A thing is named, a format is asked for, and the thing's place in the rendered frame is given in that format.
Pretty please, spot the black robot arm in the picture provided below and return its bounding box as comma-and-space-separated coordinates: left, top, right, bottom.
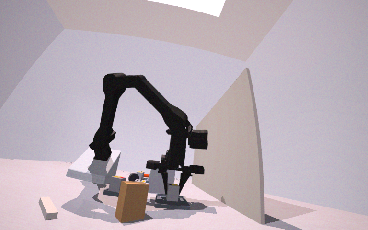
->
89, 73, 208, 161

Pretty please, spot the pale pink rectangular block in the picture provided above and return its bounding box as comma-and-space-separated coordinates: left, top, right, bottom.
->
39, 197, 58, 220

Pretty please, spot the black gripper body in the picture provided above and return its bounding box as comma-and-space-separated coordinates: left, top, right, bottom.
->
146, 146, 205, 175

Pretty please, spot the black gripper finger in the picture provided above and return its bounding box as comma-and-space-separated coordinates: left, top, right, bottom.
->
158, 171, 168, 194
179, 173, 192, 195

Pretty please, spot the brown rectangular block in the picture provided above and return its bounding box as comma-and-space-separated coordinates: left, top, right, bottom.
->
115, 181, 149, 223

